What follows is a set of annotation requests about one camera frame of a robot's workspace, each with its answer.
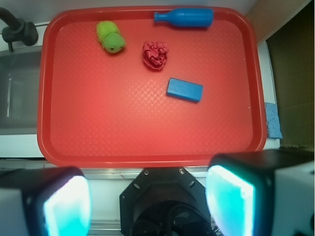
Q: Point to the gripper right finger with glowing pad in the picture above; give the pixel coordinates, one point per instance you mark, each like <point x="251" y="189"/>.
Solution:
<point x="263" y="193"/>

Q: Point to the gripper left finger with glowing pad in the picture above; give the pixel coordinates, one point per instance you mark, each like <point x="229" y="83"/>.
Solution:
<point x="45" y="202"/>

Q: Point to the blue sponge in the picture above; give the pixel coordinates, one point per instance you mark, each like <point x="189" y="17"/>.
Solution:
<point x="273" y="121"/>

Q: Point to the red plastic tray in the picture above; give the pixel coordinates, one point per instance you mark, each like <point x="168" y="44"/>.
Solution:
<point x="97" y="109"/>

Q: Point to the metal sink basin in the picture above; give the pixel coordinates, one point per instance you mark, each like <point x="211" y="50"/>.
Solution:
<point x="19" y="86"/>

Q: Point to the blue rectangular block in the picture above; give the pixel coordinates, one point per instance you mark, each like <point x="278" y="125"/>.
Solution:
<point x="184" y="90"/>

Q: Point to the green plush turtle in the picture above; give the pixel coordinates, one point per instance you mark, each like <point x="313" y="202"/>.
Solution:
<point x="109" y="37"/>

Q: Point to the black faucet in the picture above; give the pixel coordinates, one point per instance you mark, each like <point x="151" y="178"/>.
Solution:
<point x="17" y="30"/>

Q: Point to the red crumpled cloth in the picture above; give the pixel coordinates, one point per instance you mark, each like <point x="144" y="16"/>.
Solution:
<point x="154" y="54"/>

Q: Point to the blue plastic bottle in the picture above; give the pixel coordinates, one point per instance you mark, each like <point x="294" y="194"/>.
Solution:
<point x="187" y="17"/>

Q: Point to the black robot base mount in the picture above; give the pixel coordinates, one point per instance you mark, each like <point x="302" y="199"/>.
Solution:
<point x="165" y="202"/>

